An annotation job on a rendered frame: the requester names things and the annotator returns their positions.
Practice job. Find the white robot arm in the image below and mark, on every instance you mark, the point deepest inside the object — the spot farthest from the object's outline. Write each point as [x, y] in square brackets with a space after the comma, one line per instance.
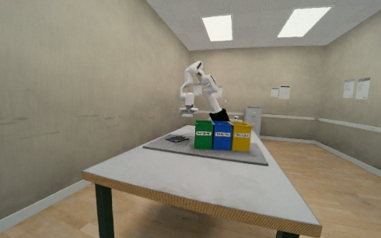
[196, 69]

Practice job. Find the blue bin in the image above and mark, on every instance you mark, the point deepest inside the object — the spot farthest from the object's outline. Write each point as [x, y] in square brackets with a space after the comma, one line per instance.
[221, 135]

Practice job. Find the yellow recycle bin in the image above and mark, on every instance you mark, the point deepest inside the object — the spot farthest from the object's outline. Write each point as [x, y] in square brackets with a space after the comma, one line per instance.
[241, 133]

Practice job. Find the green bin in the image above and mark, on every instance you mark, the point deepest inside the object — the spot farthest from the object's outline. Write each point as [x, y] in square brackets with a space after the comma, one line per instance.
[203, 134]

